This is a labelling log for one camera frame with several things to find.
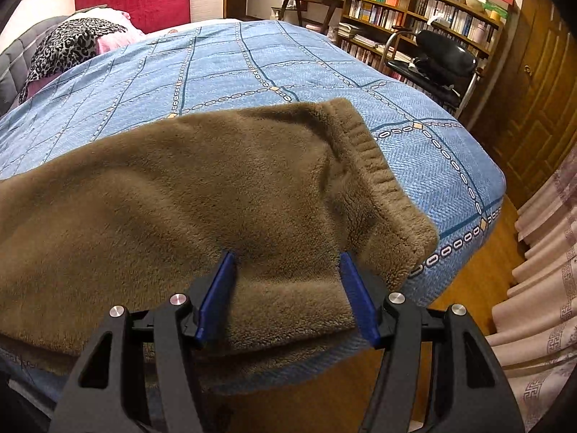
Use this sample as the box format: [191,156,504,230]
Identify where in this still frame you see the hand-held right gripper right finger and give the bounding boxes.
[339,252,526,433]

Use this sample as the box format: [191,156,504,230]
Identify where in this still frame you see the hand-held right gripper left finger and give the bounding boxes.
[47,252,238,433]

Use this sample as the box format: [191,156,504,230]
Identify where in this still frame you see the brown fleece pants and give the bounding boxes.
[0,97,440,357]

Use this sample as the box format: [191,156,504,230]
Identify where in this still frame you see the pink patterned curtain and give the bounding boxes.
[489,144,577,433]

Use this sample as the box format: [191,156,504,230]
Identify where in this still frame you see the blue patterned bedspread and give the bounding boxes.
[0,19,506,398]

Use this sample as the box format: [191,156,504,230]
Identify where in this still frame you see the black chair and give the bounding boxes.
[383,29,485,120]

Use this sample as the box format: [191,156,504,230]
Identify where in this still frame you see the brown wooden door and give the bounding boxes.
[469,0,577,210]

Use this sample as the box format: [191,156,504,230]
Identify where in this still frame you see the light grey bed sheet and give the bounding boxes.
[144,18,253,39]

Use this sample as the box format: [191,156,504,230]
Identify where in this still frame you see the leopard print cloth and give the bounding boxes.
[19,18,129,102]

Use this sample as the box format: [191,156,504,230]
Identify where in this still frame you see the wooden bookshelf with books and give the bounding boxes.
[336,0,508,113]

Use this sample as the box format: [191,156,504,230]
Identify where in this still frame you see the grey padded headboard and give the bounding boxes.
[0,16,68,115]

